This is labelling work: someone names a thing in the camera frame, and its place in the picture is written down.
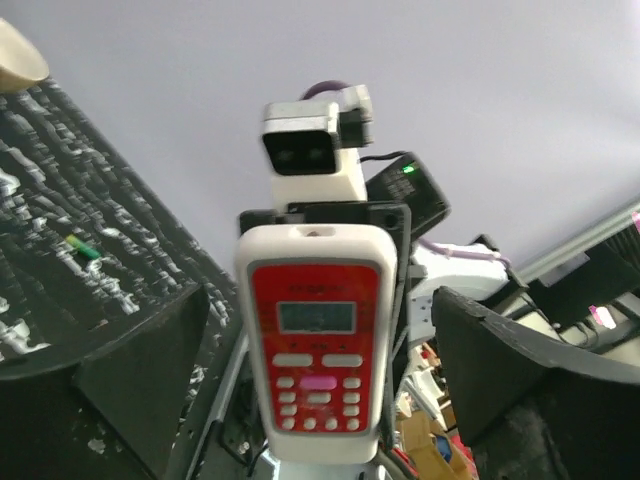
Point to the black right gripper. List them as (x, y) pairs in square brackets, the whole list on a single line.
[(392, 217)]

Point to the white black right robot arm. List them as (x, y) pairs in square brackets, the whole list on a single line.
[(404, 195)]

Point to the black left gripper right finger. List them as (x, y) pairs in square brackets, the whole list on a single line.
[(531, 407)]

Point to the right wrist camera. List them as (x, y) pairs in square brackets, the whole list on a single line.
[(313, 144)]

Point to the white red remote control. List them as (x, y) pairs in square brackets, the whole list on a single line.
[(316, 302)]

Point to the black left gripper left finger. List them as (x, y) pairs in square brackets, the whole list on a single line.
[(106, 405)]

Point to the cream round bowl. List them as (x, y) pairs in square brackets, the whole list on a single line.
[(22, 65)]

